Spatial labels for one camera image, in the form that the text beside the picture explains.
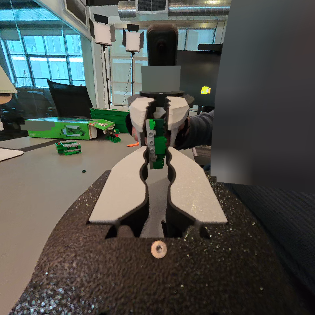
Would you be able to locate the green and grey brick assembly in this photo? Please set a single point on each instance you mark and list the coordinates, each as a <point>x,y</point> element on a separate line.
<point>158,142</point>

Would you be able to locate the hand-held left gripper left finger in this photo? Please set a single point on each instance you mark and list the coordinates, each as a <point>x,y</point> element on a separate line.
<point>123,189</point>

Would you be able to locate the green plastic bin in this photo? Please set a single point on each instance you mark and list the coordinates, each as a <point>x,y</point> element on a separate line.
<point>108,115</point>

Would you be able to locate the white vent box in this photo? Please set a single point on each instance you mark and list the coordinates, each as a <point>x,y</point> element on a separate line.
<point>151,6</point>

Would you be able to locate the green toy box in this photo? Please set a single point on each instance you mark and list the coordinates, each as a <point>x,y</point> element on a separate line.
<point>73,121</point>

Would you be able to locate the grey desk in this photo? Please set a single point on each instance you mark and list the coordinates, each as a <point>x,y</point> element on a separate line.
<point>49,192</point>

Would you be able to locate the slim silver air duct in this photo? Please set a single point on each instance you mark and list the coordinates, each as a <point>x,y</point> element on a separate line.
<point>196,11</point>

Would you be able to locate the person's dark knit clothing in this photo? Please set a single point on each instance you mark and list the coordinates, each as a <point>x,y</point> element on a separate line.
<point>283,233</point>

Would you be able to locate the green and red brick figure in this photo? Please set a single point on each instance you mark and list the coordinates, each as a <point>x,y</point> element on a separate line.
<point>114,135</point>

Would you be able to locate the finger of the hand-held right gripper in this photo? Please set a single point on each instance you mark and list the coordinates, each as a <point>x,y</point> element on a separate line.
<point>137,113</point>
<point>178,110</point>

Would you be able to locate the person's right hand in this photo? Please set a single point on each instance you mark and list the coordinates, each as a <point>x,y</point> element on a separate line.
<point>134,135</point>

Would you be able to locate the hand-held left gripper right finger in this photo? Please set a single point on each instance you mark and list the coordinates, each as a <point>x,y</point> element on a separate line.
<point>194,189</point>

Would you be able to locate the black monitor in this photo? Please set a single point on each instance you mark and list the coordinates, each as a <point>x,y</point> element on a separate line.
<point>194,73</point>

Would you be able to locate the green brick block build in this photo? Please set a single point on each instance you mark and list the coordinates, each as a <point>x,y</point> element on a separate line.
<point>68,147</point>

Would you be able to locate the brick instruction booklet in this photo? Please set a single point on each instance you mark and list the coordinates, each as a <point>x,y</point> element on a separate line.
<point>5,83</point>

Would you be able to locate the large paned window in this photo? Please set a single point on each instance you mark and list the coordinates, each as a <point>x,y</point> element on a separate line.
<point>37,49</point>

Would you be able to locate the studio light on stand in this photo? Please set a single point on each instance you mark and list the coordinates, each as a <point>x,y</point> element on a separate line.
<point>133,37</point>
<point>102,32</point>

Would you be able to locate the framed wall panel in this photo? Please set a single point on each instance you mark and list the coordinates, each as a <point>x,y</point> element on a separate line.
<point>76,9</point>

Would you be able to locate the orange brick separator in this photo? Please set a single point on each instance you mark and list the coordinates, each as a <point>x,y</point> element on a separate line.
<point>131,144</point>

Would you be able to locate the person's right forearm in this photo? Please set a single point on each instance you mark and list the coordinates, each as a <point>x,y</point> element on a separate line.
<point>199,130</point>

